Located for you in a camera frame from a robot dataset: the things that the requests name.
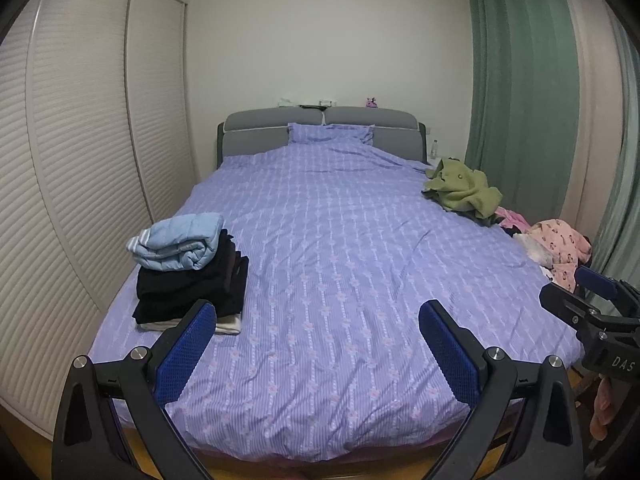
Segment stack of black folded clothes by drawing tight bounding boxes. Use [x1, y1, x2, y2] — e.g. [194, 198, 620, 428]
[132, 230, 250, 325]

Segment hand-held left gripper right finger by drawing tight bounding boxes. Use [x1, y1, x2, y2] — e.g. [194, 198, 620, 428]
[418, 300, 585, 480]

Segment green curtain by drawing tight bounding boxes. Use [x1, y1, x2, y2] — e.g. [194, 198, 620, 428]
[464, 0, 581, 226]

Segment plain pink garment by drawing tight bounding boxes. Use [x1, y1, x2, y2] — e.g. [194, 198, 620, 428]
[495, 206, 532, 235]

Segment bed with purple duvet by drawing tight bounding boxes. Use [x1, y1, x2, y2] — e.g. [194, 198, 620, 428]
[87, 135, 583, 463]

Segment olive green fleece garment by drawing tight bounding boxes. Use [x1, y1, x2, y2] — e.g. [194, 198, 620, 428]
[422, 157, 503, 226]

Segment pink printed padded jacket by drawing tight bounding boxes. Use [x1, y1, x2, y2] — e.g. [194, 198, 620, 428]
[529, 219, 593, 291]

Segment white louvered wardrobe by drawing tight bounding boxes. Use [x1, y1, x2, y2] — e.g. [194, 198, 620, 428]
[0, 0, 201, 436]

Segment grey fluffy garment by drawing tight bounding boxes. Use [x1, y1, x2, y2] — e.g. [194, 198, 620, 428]
[517, 232, 556, 267]

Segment purple patterned pillow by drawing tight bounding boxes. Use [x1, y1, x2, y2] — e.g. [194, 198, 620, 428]
[286, 122, 376, 146]

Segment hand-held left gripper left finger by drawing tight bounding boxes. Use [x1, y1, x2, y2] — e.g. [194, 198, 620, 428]
[51, 299, 218, 480]

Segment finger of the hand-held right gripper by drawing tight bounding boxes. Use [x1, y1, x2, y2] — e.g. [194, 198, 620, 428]
[539, 284, 603, 335]
[575, 266, 640, 316]

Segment grey upholstered headboard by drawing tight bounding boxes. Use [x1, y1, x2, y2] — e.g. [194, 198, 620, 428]
[217, 106, 428, 168]

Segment light blue padded pants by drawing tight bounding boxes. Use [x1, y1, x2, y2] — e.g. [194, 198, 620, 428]
[125, 212, 224, 272]

